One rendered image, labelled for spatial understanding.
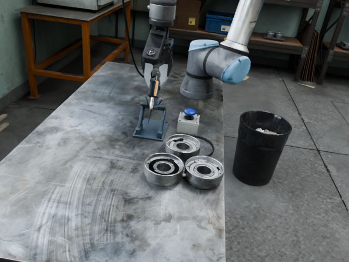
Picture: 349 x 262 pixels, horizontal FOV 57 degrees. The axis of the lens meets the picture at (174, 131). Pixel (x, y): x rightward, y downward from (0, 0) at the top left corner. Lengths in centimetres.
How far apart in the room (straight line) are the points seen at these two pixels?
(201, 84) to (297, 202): 121
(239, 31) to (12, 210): 92
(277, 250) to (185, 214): 118
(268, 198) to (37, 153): 159
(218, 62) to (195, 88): 17
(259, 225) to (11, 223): 150
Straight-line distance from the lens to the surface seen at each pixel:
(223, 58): 124
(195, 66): 133
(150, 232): 73
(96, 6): 303
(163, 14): 95
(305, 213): 221
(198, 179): 83
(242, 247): 186
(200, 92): 135
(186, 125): 107
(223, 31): 436
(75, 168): 91
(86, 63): 292
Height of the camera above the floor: 134
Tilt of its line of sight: 29 degrees down
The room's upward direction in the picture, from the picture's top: 7 degrees clockwise
